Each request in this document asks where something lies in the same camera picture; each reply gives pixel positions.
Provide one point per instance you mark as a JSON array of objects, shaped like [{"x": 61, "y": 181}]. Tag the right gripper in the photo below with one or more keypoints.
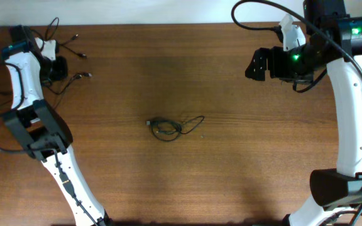
[{"x": 273, "y": 63}]

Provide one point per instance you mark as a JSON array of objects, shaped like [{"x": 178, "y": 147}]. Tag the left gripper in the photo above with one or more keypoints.
[{"x": 59, "y": 67}]

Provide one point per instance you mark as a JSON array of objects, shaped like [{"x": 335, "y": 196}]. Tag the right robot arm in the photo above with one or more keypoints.
[{"x": 326, "y": 38}]

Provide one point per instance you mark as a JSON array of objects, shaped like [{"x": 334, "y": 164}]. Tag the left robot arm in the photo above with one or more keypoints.
[{"x": 36, "y": 125}]

